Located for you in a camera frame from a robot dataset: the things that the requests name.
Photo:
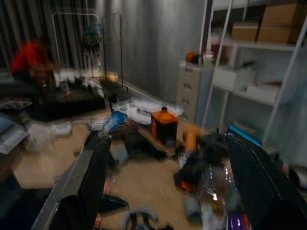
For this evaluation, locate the blue and white package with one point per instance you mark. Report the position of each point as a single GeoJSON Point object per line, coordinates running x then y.
{"type": "Point", "coordinates": [115, 121]}

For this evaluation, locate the large brown cardboard box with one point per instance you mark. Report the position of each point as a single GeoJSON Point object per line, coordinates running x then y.
{"type": "Point", "coordinates": [283, 14]}

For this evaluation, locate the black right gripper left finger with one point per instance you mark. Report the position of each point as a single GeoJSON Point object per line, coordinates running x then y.
{"type": "Point", "coordinates": [93, 172]}

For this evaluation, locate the white shelf unit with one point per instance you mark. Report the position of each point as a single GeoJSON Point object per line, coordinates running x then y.
{"type": "Point", "coordinates": [263, 95]}

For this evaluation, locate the black clothes rack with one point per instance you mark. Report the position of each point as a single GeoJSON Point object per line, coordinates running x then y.
{"type": "Point", "coordinates": [112, 52]}

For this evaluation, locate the white plastic tray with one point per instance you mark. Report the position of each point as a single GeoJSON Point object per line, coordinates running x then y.
{"type": "Point", "coordinates": [144, 107]}

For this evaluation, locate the flat white box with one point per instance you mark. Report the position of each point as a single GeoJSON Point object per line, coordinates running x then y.
{"type": "Point", "coordinates": [262, 93]}

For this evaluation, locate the small orange object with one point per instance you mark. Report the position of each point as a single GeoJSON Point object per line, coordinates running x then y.
{"type": "Point", "coordinates": [190, 56]}

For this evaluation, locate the orange and black box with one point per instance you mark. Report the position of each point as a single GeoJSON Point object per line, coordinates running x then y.
{"type": "Point", "coordinates": [164, 127]}

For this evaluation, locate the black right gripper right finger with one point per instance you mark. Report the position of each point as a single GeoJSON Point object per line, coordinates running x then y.
{"type": "Point", "coordinates": [259, 182]}

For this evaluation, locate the person in red top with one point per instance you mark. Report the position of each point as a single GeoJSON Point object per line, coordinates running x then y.
{"type": "Point", "coordinates": [28, 57]}

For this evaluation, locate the clear plastic bottle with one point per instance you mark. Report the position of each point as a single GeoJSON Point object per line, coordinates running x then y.
{"type": "Point", "coordinates": [216, 191]}

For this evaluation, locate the grey drawer cabinet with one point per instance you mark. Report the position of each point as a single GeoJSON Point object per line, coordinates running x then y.
{"type": "Point", "coordinates": [192, 91]}

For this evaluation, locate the silver metal rail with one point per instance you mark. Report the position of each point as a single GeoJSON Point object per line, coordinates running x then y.
{"type": "Point", "coordinates": [69, 177]}

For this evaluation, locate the grey wheel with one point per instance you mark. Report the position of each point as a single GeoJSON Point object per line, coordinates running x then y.
{"type": "Point", "coordinates": [140, 219]}

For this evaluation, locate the white storage box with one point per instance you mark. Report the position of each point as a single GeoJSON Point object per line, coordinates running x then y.
{"type": "Point", "coordinates": [232, 77]}

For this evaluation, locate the white power strip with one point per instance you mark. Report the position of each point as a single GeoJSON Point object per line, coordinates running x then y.
{"type": "Point", "coordinates": [62, 129]}

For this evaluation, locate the orange and black power tool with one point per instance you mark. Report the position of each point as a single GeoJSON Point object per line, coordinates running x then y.
{"type": "Point", "coordinates": [192, 139]}

